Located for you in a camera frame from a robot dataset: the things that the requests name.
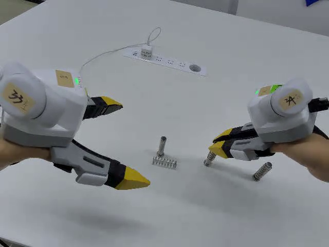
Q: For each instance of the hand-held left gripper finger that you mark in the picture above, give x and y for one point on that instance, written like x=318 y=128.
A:
x=95 y=167
x=104 y=106

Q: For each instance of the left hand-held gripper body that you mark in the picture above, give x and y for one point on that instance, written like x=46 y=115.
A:
x=60 y=110

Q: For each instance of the white charger plug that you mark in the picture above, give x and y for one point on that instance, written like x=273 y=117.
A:
x=146 y=51

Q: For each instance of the person's left hand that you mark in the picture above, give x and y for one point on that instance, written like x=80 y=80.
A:
x=23 y=153

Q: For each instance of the white power strip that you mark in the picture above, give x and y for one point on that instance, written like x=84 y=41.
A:
x=169 y=62

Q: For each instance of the blue object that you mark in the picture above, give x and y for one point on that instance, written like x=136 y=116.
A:
x=317 y=2

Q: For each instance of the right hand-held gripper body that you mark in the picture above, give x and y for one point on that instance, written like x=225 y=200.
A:
x=280 y=123

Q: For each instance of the person's right hand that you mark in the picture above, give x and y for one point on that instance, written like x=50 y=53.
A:
x=312 y=154

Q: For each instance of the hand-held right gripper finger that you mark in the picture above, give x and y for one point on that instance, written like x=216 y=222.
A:
x=237 y=133
x=239 y=150

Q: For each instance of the metal spring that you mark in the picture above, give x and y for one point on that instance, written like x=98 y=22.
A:
x=211 y=156
x=164 y=162
x=261 y=172

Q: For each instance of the metal pin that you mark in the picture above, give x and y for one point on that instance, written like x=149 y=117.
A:
x=269 y=164
x=206 y=162
x=162 y=145

